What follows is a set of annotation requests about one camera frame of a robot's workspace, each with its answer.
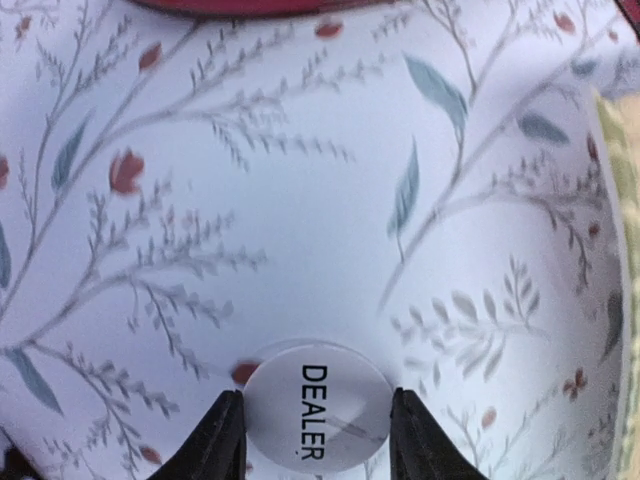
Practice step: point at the red floral round plate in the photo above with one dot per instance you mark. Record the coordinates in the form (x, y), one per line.
(247, 7)

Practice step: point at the woven bamboo tray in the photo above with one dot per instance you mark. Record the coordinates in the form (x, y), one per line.
(618, 134)

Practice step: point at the white dealer button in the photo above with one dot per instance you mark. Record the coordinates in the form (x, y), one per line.
(317, 408)

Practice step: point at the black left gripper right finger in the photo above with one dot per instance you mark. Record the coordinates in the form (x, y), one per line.
(419, 448)

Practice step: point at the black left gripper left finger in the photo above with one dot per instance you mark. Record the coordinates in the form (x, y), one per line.
(216, 449)

